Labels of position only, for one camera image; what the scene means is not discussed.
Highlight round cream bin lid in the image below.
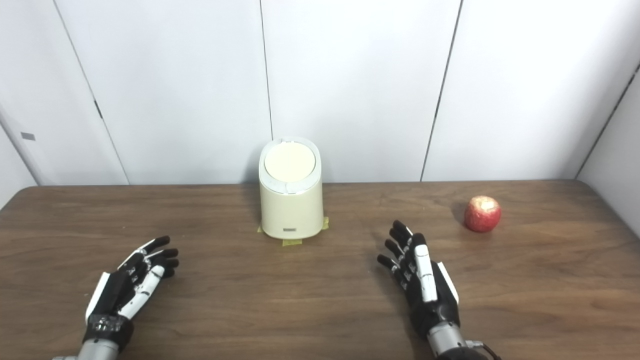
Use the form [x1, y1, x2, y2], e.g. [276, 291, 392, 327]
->
[264, 141, 317, 183]

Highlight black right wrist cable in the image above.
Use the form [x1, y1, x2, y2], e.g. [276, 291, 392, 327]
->
[465, 340, 503, 360]

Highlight cream-colored plastic bin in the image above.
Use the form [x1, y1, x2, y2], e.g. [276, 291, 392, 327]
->
[258, 136, 324, 239]

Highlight red apple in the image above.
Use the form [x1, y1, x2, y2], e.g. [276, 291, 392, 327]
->
[463, 195, 502, 233]

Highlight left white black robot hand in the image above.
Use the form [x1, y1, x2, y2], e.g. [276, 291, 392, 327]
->
[82, 236, 180, 351]

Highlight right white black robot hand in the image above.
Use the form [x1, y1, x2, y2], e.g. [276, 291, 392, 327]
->
[376, 220, 461, 342]

